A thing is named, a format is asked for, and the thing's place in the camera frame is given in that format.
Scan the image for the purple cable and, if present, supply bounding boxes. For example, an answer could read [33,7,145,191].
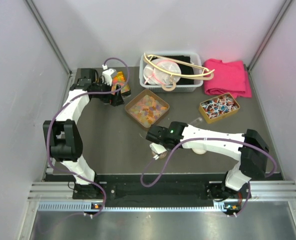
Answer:
[36,57,131,233]
[140,137,277,217]

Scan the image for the gold tin colourful gummies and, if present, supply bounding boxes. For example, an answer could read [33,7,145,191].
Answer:
[111,71,131,98]

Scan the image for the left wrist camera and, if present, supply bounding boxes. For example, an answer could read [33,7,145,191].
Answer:
[102,64,117,86]

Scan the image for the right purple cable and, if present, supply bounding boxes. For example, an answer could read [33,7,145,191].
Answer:
[140,137,277,217]

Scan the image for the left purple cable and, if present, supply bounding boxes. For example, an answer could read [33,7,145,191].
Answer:
[36,57,131,233]

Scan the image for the grey plastic basket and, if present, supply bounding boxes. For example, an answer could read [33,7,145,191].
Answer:
[139,52,204,94]

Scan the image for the round white mesh bag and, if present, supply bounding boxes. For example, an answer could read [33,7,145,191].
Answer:
[143,57,182,86]

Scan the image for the white round lid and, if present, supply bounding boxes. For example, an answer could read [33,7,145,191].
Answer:
[192,148,207,155]

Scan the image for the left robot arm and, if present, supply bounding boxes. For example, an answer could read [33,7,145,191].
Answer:
[43,66,124,199]

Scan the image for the black cloth in basket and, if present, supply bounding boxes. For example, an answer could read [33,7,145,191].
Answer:
[157,55,194,75]

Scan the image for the wooden clothes hanger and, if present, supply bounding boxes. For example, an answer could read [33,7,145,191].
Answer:
[142,53,214,92]

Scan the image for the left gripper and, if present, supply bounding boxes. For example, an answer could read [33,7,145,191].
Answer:
[92,78,124,107]

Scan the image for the gold tin pastel gummies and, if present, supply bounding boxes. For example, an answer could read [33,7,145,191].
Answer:
[125,89,170,131]

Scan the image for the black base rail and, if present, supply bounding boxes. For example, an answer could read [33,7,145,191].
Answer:
[72,173,248,208]

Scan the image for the gold tin wrapped candies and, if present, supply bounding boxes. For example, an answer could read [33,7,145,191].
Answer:
[199,93,240,124]

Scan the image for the clear round container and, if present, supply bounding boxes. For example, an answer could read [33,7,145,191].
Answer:
[152,148,167,160]

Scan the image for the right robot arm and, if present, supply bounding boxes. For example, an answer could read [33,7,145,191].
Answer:
[146,121,269,201]

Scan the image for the pink cloth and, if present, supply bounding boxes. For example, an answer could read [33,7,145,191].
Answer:
[203,58,252,98]

